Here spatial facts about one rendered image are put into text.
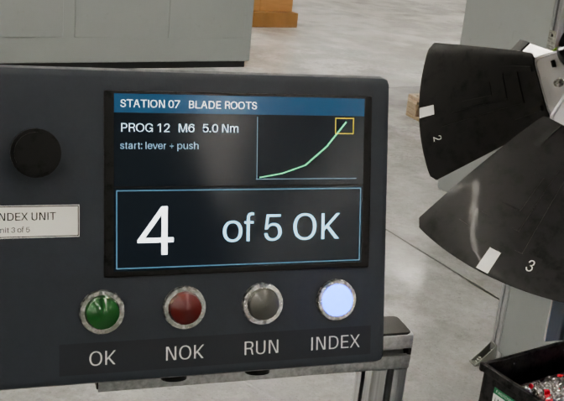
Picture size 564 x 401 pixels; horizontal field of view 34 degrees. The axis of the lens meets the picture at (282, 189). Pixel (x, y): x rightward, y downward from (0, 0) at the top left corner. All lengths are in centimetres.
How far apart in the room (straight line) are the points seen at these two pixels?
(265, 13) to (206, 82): 869
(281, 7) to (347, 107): 888
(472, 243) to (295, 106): 65
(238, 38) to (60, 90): 650
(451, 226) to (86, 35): 551
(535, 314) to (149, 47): 453
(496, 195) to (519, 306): 165
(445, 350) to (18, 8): 424
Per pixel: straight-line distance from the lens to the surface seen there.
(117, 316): 55
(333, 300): 59
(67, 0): 650
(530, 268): 117
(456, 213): 121
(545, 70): 138
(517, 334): 287
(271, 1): 939
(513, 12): 406
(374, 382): 71
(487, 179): 123
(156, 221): 55
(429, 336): 309
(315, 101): 58
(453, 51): 149
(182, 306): 56
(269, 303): 57
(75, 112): 55
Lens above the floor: 137
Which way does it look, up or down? 18 degrees down
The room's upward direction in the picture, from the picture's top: 6 degrees clockwise
